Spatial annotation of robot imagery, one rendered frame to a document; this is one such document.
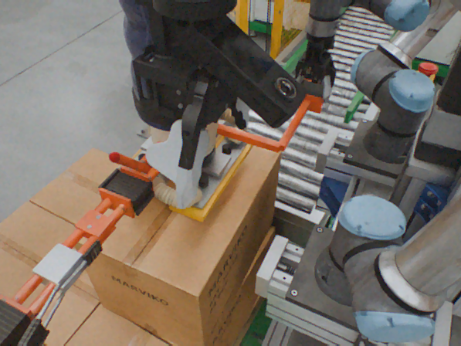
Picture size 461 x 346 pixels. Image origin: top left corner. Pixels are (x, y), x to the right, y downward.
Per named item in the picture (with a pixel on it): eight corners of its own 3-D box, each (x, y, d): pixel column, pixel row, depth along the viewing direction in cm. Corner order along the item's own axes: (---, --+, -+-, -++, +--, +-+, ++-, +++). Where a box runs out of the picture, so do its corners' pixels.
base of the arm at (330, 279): (388, 262, 93) (401, 237, 86) (375, 319, 83) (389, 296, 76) (325, 239, 98) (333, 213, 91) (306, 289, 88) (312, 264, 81)
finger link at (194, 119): (189, 163, 41) (210, 80, 40) (205, 167, 41) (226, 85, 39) (167, 166, 37) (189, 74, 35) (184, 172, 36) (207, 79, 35)
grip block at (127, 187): (123, 181, 96) (118, 164, 92) (157, 195, 93) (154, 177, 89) (100, 205, 91) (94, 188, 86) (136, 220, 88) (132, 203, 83)
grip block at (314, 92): (300, 92, 122) (303, 77, 119) (328, 99, 120) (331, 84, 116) (291, 106, 117) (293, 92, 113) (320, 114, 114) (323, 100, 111)
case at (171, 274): (188, 191, 176) (181, 119, 147) (272, 222, 163) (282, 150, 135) (102, 306, 138) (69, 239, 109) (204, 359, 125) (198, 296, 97)
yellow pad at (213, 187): (225, 134, 124) (225, 121, 121) (255, 144, 121) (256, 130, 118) (168, 210, 103) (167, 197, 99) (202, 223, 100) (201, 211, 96)
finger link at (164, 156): (145, 193, 43) (164, 111, 42) (192, 212, 42) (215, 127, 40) (128, 198, 40) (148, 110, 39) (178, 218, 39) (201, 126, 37)
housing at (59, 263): (62, 254, 81) (56, 241, 78) (89, 266, 79) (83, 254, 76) (37, 282, 77) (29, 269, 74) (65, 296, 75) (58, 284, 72)
